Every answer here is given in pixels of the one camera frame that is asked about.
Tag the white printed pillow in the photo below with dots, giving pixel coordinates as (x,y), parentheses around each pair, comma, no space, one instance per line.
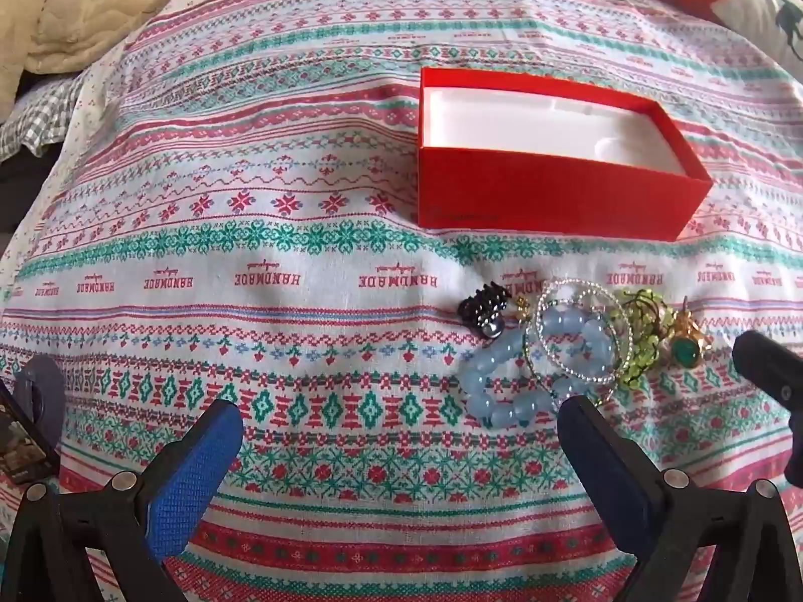
(765,19)

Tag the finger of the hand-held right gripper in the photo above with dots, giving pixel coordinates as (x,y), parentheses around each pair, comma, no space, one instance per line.
(765,370)

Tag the red cardboard box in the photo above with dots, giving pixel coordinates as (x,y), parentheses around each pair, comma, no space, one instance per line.
(533,194)

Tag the patterned woven blanket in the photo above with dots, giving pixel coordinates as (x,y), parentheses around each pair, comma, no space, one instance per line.
(282,263)

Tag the gold brooch with green gem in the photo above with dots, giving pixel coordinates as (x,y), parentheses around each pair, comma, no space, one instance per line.
(685,351)

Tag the black hair claw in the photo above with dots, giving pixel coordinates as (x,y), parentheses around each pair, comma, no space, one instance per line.
(480,313)

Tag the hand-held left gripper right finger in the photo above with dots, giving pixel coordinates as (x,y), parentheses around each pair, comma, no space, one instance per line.
(605,470)

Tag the grey checked cloth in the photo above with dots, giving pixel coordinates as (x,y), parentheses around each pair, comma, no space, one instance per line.
(37,116)

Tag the grey rounded holder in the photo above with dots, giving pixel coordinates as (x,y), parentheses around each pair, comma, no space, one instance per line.
(44,389)

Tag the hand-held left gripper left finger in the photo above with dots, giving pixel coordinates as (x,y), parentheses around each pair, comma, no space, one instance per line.
(188,489)

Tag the small gold earring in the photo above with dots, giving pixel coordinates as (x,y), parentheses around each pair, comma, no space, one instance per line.
(522,308)

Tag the beige quilted blanket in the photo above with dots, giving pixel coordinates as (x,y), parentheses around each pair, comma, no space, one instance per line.
(106,6)

